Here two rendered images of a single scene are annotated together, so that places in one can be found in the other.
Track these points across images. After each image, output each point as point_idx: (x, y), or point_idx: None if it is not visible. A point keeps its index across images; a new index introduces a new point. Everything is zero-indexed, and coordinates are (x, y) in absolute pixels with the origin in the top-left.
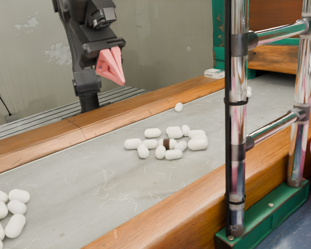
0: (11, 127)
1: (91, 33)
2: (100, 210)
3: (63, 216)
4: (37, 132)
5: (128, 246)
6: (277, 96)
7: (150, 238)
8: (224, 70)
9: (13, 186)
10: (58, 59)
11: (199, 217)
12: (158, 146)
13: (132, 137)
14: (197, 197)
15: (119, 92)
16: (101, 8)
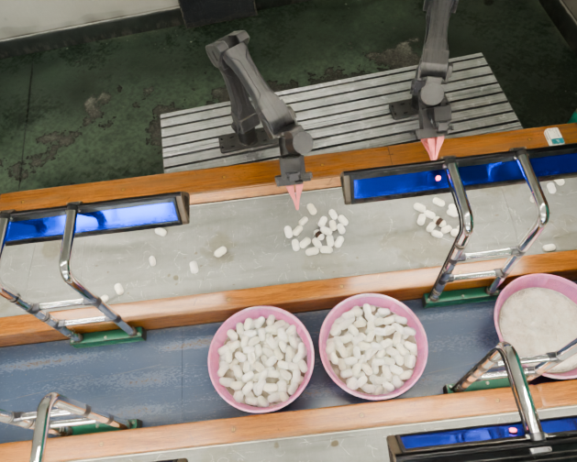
0: (345, 91)
1: (427, 120)
2: (378, 252)
3: (360, 246)
4: (363, 156)
5: (380, 285)
6: (575, 205)
7: (390, 287)
8: (562, 142)
9: (340, 205)
10: None
11: (416, 288)
12: (431, 223)
13: (425, 195)
14: (422, 278)
15: (466, 71)
16: (438, 121)
